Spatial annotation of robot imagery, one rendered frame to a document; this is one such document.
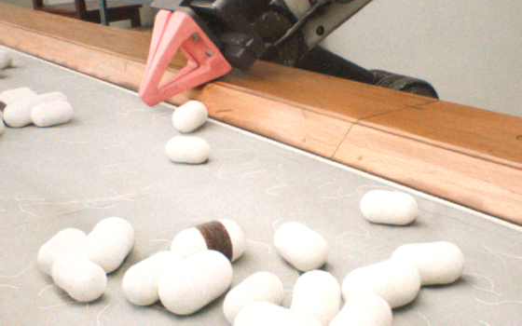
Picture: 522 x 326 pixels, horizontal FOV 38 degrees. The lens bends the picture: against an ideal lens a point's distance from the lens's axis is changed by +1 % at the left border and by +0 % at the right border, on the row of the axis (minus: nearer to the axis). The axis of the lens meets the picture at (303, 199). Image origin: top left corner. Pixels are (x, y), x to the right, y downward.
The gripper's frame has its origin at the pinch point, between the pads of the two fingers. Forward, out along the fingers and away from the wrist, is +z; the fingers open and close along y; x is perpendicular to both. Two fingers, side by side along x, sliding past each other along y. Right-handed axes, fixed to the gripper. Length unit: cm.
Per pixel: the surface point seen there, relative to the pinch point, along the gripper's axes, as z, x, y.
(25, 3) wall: -89, 122, -462
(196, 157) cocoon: 4.3, -2.0, 15.1
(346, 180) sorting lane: 0.3, 2.2, 24.2
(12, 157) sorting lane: 11.6, -7.1, 4.1
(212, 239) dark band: 9.7, -7.9, 30.2
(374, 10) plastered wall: -127, 134, -167
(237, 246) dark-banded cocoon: 9.2, -6.6, 30.4
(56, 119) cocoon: 6.7, -3.9, -2.0
